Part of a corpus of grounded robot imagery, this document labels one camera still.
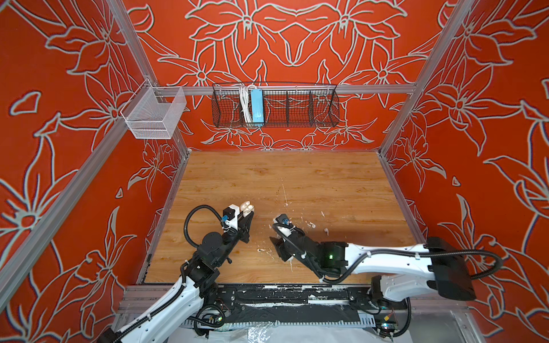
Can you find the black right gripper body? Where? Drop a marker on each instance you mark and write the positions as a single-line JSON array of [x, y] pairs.
[[282, 250]]

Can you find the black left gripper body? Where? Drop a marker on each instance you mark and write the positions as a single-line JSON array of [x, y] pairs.
[[233, 239]]

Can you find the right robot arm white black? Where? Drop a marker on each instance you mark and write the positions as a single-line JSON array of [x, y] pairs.
[[398, 272]]

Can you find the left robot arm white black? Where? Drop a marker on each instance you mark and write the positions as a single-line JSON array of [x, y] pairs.
[[193, 295]]

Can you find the blue flat box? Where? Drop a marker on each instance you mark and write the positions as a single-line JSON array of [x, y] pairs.
[[256, 96]]

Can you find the small green circuit board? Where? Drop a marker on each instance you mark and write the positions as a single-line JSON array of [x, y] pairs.
[[386, 328]]

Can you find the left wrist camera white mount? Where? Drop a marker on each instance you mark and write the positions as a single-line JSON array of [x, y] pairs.
[[229, 220]]

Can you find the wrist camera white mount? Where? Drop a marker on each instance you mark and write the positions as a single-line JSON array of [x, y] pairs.
[[283, 226], [229, 220]]

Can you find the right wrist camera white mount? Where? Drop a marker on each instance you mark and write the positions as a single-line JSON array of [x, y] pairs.
[[283, 226]]

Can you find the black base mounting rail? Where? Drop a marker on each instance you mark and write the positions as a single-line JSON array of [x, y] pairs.
[[300, 304]]

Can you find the black wire wall basket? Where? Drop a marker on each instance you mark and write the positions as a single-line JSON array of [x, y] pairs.
[[302, 105]]

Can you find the clear plastic wall bin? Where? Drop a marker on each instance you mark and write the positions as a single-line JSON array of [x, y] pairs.
[[154, 112]]

